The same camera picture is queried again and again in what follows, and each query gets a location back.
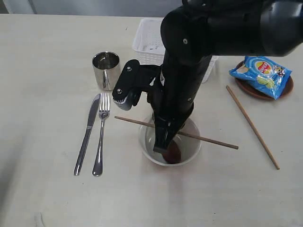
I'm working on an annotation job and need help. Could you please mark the silver table knife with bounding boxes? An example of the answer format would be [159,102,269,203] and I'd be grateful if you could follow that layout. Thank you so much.
[73,94,100,176]

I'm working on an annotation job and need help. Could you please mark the brown round plate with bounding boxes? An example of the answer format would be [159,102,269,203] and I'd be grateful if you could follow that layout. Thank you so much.
[229,56,294,100]

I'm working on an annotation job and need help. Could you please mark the silver metal fork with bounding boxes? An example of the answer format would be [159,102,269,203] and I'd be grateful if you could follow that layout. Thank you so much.
[92,92,110,176]

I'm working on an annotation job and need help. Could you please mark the reddish brown wooden spoon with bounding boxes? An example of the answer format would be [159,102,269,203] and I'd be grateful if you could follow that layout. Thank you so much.
[162,140,181,164]

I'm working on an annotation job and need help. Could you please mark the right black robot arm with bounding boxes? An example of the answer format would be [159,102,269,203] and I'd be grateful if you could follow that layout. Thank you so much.
[148,0,303,153]

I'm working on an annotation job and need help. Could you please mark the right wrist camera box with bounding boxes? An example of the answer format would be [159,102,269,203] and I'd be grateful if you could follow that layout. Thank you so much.
[112,59,162,111]

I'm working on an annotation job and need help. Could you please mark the wooden chopstick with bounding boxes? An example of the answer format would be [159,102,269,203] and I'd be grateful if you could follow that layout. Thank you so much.
[225,85,280,170]
[115,116,239,150]

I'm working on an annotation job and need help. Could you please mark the shiny metal container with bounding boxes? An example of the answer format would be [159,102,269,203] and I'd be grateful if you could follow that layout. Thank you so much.
[92,52,121,91]

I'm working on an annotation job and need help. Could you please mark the white bowl dark rim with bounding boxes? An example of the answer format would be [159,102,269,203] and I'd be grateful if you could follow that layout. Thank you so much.
[139,126,202,167]

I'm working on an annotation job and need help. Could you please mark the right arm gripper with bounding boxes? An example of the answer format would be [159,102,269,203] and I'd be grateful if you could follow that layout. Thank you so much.
[152,51,212,153]

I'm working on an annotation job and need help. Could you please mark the white perforated plastic basket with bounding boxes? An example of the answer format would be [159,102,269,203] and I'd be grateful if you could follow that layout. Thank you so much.
[131,18,220,84]

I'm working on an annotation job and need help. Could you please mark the blue chips bag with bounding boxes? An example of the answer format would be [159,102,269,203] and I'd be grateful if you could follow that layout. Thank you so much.
[229,56,292,99]

